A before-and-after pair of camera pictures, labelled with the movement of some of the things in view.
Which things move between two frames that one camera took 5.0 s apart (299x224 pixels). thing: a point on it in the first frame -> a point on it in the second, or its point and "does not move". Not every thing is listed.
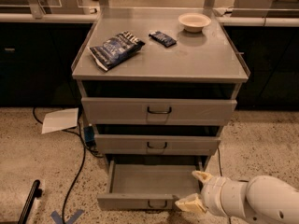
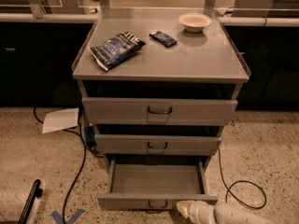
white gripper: [212, 191] -> [199, 209]
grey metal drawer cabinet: [158, 85] does not move
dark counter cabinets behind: [36, 61] does not move
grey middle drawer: [158, 145] does not move
